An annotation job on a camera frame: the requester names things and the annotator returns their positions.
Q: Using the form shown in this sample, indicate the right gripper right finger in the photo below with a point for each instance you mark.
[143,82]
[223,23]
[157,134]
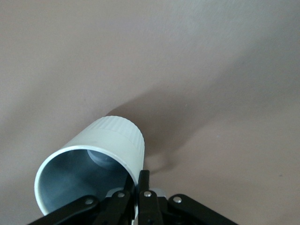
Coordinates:
[147,211]

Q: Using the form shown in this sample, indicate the brown table mat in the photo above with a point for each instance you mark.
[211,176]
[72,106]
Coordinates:
[187,58]

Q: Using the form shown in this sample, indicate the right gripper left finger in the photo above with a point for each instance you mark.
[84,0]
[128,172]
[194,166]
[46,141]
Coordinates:
[110,211]

